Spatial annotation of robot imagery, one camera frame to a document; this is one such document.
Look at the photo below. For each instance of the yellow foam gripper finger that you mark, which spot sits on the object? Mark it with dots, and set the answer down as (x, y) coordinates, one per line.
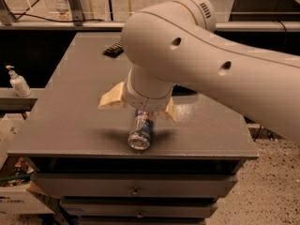
(169, 113)
(113, 99)

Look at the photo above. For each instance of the red bull can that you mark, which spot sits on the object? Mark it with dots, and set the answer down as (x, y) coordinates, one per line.
(140, 137)

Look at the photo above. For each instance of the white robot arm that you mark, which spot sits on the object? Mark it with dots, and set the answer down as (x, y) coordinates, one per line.
(173, 43)

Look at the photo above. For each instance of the grey drawer cabinet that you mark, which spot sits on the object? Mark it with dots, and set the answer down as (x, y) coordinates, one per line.
(80, 153)

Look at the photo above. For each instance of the top drawer knob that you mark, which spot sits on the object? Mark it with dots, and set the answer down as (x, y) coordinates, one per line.
(135, 192)

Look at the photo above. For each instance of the white pump dispenser bottle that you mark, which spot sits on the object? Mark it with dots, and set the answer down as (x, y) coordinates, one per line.
(18, 83)

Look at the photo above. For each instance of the white cardboard box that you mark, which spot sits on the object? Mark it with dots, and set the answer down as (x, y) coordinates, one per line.
(15, 198)

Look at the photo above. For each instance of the grey metal railing frame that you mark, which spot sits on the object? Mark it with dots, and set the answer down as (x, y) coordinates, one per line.
(231, 15)

